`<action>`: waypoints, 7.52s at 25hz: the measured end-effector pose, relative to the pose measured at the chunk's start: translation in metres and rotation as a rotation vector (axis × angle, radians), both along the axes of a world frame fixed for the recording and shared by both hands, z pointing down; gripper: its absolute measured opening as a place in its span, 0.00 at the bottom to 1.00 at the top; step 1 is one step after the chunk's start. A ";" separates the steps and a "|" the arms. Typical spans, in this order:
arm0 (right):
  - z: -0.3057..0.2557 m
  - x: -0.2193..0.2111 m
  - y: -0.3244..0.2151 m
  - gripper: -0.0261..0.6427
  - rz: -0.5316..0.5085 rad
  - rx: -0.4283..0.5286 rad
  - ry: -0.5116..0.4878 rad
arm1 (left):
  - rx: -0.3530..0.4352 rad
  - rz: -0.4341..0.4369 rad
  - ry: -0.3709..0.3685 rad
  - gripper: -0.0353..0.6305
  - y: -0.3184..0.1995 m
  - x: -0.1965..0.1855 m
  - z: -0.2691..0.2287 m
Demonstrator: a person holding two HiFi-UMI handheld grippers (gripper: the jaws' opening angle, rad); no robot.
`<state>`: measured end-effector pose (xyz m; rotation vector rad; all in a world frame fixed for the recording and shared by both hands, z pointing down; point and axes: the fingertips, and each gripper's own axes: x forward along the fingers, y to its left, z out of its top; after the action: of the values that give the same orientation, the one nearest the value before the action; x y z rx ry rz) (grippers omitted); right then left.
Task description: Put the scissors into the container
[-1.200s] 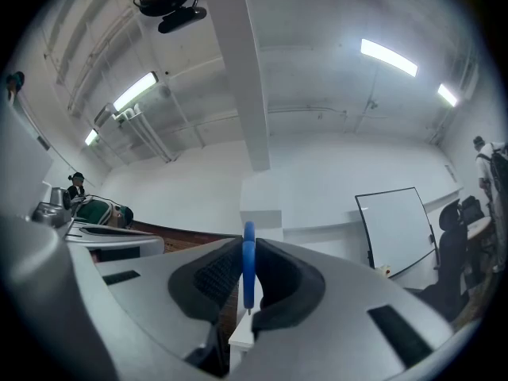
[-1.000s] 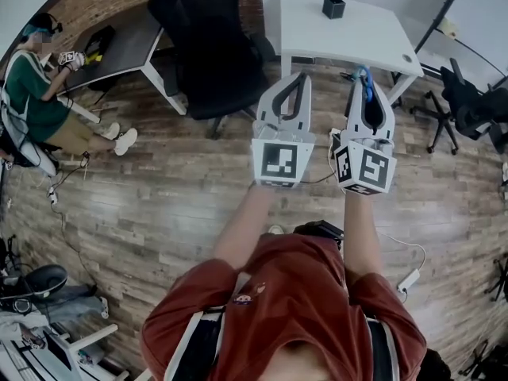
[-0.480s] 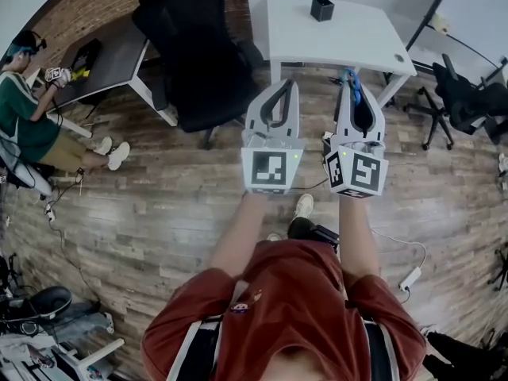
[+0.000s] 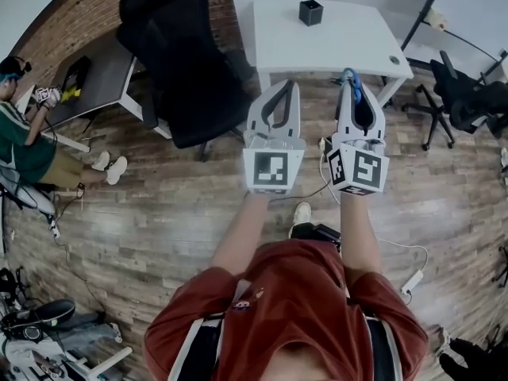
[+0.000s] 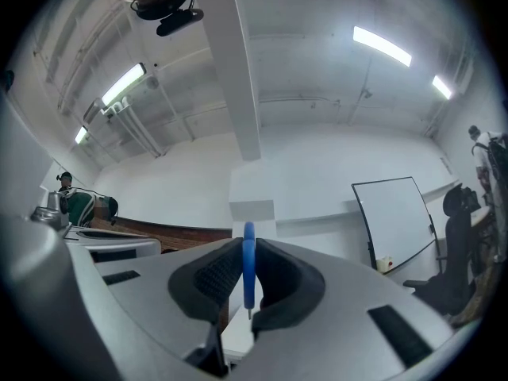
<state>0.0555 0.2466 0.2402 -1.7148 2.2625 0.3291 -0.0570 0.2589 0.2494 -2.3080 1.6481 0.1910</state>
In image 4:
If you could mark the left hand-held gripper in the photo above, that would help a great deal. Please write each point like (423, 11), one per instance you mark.
(270, 167)

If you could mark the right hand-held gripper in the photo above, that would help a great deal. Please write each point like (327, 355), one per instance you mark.
(367, 167)

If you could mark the black square container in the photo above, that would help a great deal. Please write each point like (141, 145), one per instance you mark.
(310, 14)

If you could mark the person's right forearm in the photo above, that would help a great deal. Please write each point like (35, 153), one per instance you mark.
(359, 236)

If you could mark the person's left forearm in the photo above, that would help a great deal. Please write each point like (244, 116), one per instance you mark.
(246, 236)

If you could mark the white power strip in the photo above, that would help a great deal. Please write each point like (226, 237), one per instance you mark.
(324, 149)

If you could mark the white table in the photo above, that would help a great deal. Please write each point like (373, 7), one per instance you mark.
(329, 46)

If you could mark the large black office chair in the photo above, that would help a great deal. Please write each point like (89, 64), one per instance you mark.
(186, 74)

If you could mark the black swivel office chair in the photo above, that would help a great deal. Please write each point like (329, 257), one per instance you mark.
(464, 97)

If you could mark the person's white shoe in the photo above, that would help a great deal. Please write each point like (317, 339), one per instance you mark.
(301, 214)

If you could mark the black waist device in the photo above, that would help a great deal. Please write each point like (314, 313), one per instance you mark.
(319, 234)

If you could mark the grey desk with white legs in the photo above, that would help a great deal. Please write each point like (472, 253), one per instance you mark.
(103, 81)

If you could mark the person's red shirt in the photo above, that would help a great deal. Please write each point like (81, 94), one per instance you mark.
(293, 308)

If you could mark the black and yellow box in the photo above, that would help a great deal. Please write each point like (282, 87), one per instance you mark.
(75, 79)

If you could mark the black helmet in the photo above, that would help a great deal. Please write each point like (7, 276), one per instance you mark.
(39, 316)

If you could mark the beige wall fixture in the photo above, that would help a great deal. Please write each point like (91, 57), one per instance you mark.
(436, 19)

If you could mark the black metal stand frame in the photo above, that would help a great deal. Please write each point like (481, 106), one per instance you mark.
(424, 10)

